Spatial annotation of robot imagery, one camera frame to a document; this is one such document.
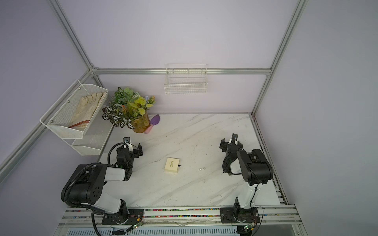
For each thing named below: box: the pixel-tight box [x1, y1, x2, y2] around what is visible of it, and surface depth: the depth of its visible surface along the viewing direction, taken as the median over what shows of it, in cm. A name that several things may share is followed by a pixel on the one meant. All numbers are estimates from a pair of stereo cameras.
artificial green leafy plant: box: [101, 87, 157, 130], surface depth 94 cm
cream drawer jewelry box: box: [164, 157, 181, 174], surface depth 91 cm
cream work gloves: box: [68, 91, 107, 129], surface depth 78 cm
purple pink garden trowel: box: [144, 114, 160, 135], surface depth 117 cm
